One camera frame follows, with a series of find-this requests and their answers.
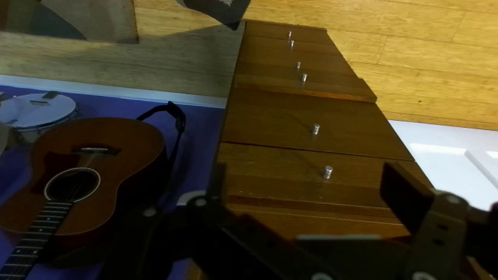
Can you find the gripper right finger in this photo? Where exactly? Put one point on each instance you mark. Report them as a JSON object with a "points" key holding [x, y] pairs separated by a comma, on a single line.
{"points": [[408, 194]]}

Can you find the brown wooden cupboard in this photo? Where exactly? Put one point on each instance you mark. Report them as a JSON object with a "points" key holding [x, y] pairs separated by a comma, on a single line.
{"points": [[303, 112]]}

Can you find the wooden drawer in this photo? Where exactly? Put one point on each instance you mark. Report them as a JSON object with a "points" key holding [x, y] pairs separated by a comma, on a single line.
{"points": [[268, 46], [268, 31], [280, 120], [295, 182], [272, 83], [268, 64]]}

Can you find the dark grey cloth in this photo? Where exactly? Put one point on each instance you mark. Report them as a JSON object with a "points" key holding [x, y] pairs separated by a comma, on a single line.
{"points": [[218, 9]]}

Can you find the white glossy panel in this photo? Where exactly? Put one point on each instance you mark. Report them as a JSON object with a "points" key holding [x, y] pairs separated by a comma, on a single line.
{"points": [[435, 155]]}

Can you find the purple rug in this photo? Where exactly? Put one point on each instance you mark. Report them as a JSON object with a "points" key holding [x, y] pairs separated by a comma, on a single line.
{"points": [[198, 132]]}

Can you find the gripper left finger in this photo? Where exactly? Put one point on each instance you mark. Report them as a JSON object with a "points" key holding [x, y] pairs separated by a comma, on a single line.
{"points": [[218, 237]]}

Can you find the brown acoustic guitar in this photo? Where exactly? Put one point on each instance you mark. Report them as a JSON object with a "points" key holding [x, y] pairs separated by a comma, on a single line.
{"points": [[116, 155]]}

